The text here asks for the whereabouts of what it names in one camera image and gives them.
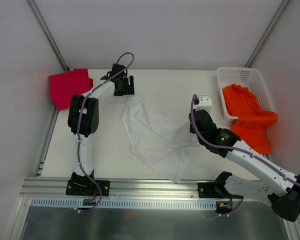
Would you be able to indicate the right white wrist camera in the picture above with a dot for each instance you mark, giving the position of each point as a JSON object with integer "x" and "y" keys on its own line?
{"x": 203, "y": 102}

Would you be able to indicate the aluminium mounting rail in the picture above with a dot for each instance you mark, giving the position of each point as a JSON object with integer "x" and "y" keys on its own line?
{"x": 151, "y": 189}

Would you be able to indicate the left metal frame post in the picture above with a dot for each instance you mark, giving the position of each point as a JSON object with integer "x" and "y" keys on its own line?
{"x": 49, "y": 37}

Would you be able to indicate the right metal frame post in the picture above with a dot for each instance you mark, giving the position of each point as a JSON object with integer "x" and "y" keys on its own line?
{"x": 267, "y": 32}

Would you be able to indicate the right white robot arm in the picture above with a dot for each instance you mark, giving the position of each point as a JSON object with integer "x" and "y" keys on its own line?
{"x": 277, "y": 187}

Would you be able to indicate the white t-shirt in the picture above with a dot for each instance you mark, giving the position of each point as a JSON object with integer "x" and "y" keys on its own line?
{"x": 160, "y": 143}

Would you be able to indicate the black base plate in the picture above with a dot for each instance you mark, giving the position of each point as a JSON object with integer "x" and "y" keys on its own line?
{"x": 207, "y": 190}
{"x": 87, "y": 188}

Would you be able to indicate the metal frame post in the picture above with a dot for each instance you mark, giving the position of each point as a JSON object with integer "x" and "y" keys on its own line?
{"x": 267, "y": 32}
{"x": 49, "y": 37}

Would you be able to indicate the folded magenta t-shirt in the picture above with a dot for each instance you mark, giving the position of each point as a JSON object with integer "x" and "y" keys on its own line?
{"x": 64, "y": 85}

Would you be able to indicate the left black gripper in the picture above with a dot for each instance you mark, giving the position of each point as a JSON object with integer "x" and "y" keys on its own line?
{"x": 125, "y": 88}

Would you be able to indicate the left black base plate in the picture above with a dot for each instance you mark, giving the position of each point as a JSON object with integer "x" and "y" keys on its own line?
{"x": 87, "y": 188}

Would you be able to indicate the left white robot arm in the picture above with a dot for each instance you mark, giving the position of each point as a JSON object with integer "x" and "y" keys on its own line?
{"x": 83, "y": 121}

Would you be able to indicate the white plastic basket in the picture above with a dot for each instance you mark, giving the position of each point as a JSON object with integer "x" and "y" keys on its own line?
{"x": 250, "y": 78}

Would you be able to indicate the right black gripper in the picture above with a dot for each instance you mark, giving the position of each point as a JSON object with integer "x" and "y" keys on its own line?
{"x": 192, "y": 125}

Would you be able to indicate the orange t-shirt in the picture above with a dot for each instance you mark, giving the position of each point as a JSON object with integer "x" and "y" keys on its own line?
{"x": 252, "y": 120}

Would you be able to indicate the white slotted cable duct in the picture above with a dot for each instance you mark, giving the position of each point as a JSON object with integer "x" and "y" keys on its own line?
{"x": 107, "y": 203}

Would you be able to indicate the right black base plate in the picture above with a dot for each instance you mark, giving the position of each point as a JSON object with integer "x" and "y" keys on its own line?
{"x": 207, "y": 190}

